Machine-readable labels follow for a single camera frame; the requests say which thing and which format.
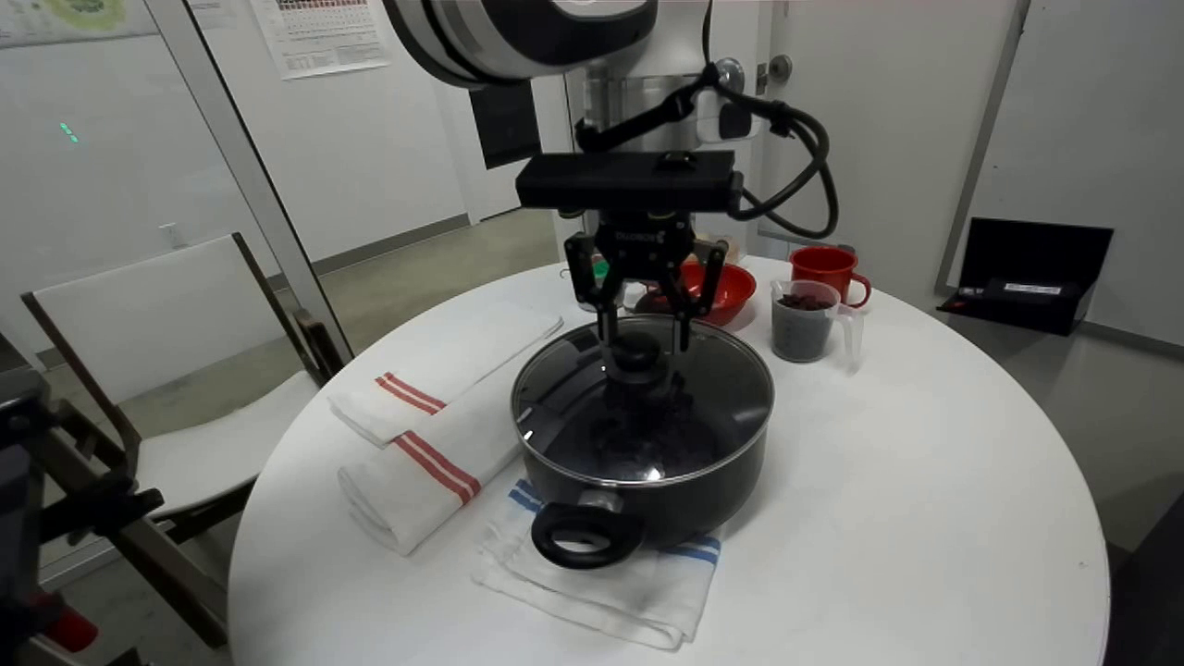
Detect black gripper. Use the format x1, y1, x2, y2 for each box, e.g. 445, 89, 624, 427
563, 208, 731, 357

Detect glass pot lid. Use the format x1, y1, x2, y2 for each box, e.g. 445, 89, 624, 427
509, 321, 775, 491

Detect black cooking pot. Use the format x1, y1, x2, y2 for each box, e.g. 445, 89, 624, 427
508, 321, 775, 574

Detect red bowl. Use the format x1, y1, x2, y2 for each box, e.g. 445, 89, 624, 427
633, 261, 763, 333

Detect clear measuring cup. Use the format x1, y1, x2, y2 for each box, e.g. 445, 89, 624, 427
769, 275, 870, 375

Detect red cup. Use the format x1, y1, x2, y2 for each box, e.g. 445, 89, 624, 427
788, 241, 875, 310

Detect white red-striped towel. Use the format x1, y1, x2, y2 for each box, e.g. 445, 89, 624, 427
321, 306, 566, 448
331, 367, 547, 560

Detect white blue-striped towel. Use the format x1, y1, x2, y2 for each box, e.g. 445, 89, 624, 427
471, 478, 723, 655

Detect white folding chair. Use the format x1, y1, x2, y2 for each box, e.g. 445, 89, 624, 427
17, 230, 353, 650

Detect black tripod stand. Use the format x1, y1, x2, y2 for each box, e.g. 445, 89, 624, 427
0, 330, 167, 666

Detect poster with green circle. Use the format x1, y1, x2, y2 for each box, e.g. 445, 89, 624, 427
0, 0, 157, 51

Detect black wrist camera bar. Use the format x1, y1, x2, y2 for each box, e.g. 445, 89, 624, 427
515, 148, 747, 221

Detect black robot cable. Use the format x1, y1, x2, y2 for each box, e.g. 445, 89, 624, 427
571, 58, 842, 246

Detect grey metal partition post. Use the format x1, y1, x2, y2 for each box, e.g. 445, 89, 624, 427
144, 0, 363, 382

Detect white wall poster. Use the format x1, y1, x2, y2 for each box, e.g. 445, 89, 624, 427
246, 0, 392, 81

